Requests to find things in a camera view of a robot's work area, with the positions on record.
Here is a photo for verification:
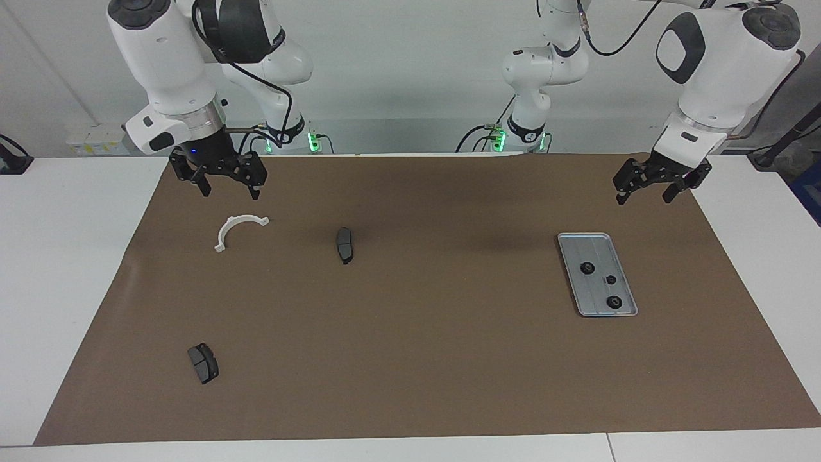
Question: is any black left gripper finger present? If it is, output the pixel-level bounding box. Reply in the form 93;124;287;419
612;159;652;207
662;159;713;205

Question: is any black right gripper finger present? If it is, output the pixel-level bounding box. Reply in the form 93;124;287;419
169;153;213;198
233;153;269;201

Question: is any silver metal tray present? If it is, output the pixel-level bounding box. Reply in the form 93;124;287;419
557;232;639;318

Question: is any black stand leg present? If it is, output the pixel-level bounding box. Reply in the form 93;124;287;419
747;106;821;171

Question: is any blue crate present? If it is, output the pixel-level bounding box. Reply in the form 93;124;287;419
790;157;821;227

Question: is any short grooved brake pad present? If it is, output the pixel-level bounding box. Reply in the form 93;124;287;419
187;343;219;385

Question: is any brown table mat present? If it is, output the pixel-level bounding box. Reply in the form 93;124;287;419
33;153;821;446

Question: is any white curved plastic bracket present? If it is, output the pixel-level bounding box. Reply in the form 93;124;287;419
214;215;271;253

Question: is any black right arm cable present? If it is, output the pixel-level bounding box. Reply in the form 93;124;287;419
191;0;294;139

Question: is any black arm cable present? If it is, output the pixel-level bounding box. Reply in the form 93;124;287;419
575;0;806;139
191;0;294;139

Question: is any white wall socket box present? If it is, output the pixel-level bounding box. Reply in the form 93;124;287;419
66;125;132;157

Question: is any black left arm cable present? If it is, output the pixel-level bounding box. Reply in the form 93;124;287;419
575;0;806;139

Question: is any black base cable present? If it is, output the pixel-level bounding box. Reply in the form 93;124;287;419
455;95;517;153

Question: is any black clamp mount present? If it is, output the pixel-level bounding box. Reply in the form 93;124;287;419
0;133;34;175

